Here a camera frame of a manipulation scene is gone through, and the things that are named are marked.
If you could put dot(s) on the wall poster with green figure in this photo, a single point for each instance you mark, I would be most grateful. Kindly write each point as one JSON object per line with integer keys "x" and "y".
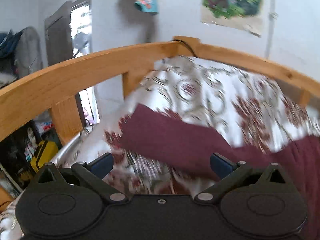
{"x": 232, "y": 2}

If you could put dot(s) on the yellow box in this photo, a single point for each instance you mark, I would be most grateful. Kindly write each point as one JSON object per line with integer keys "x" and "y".
{"x": 42, "y": 155}

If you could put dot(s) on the maroon garment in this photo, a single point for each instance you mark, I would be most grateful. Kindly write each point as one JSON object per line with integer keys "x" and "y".
{"x": 175, "y": 140}

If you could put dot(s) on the grey hanging coat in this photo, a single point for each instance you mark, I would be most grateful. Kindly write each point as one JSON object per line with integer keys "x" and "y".
{"x": 30, "y": 52}

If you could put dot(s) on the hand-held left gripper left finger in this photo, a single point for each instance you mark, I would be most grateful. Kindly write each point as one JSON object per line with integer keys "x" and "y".
{"x": 102, "y": 164}

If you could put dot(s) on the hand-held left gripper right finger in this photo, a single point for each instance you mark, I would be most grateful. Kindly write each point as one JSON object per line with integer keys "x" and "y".
{"x": 219, "y": 166}

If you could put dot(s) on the brown wooden door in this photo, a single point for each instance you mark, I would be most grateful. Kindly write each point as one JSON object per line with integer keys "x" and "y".
{"x": 58, "y": 37}

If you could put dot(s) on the white wall pipe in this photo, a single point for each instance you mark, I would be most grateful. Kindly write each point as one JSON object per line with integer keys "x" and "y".
{"x": 271, "y": 17}

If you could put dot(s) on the white floral bedspread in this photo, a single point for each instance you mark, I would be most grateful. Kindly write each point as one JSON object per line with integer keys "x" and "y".
{"x": 212, "y": 92}

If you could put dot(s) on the blue hanging cloth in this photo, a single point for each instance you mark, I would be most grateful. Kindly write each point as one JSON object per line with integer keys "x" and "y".
{"x": 8, "y": 43}

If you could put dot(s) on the wooden bed headboard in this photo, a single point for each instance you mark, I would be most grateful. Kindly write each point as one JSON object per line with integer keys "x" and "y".
{"x": 75, "y": 77}

